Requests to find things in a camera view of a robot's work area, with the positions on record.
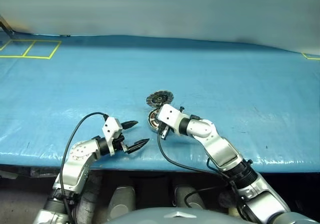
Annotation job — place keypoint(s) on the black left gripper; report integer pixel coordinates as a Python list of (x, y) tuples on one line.
[(119, 144)]

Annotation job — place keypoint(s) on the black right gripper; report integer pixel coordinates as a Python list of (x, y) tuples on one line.
[(163, 131)]

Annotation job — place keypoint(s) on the round motor housing copper windings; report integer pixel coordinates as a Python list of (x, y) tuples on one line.
[(153, 120)]

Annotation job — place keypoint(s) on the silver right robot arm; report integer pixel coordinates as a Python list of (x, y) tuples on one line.
[(220, 149)]

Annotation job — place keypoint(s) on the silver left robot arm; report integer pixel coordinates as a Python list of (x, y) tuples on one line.
[(75, 164)]

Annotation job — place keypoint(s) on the round hinged motor lid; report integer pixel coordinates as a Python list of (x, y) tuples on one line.
[(158, 98)]

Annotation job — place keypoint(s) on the blue plastic table cover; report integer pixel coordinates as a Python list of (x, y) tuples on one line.
[(100, 84)]

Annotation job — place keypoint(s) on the grey rounded shape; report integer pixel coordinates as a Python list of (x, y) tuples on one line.
[(186, 196), (122, 201)]

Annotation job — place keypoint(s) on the grey robot torso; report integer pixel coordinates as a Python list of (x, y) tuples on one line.
[(175, 217)]

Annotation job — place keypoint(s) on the yellow tape double square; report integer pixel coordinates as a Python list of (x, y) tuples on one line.
[(28, 50)]

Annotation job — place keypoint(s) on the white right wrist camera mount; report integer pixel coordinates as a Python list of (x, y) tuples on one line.
[(170, 118)]

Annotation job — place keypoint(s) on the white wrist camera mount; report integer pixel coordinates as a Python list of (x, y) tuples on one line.
[(170, 118), (112, 131)]

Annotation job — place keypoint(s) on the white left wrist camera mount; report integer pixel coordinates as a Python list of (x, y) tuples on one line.
[(112, 131)]

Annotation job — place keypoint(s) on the metal angled bracket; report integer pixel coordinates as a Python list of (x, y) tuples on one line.
[(6, 25)]

